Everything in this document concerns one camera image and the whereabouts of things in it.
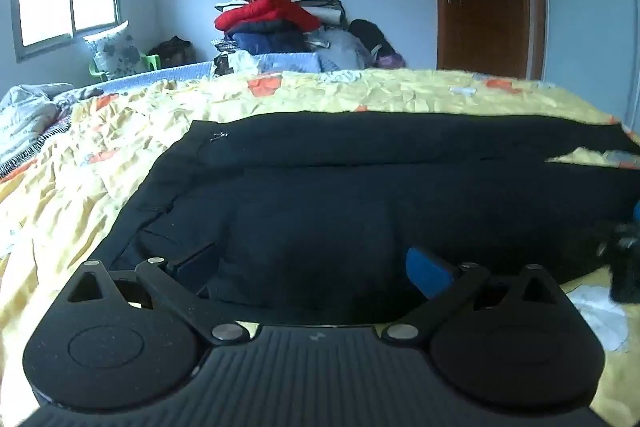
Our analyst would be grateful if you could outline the grey cloth bundle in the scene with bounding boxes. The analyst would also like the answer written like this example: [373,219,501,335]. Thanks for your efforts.
[309,27,373,72]

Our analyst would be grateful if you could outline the white striped quilt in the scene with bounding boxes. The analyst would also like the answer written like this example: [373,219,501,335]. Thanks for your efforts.
[0,83,103,182]

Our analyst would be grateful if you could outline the navy blue jacket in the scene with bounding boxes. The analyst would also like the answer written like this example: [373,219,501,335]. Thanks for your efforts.
[227,26,312,56]

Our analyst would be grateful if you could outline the yellow patterned bedspread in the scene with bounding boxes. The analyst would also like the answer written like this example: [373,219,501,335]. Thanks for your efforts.
[0,68,640,427]

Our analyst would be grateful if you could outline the black backpack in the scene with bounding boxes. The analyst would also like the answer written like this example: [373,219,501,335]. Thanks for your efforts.
[347,19,398,68]

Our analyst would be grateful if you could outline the dark brown bag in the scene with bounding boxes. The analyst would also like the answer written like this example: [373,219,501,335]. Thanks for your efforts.
[148,36,197,68]

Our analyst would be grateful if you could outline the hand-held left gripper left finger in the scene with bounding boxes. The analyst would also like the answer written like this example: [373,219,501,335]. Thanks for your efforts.
[66,242,258,348]

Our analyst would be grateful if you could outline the red jacket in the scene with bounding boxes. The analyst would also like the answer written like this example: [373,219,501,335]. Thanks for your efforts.
[215,0,322,35]

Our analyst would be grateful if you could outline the floral pillow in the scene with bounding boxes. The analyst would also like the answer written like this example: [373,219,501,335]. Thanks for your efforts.
[84,21,146,82]

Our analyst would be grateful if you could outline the green plastic chair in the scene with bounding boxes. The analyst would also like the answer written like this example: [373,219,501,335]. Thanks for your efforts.
[89,52,162,82]

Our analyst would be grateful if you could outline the white striped clothes stack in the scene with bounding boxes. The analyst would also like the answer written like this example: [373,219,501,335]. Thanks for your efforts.
[216,0,347,28]

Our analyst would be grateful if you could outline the black pants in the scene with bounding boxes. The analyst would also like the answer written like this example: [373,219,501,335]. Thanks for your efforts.
[97,111,640,325]

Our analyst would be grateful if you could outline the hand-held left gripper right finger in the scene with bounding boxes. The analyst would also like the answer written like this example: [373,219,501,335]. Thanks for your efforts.
[382,248,571,349]

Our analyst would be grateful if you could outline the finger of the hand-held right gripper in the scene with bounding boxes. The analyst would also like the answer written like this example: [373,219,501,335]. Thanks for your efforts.
[597,222,640,304]

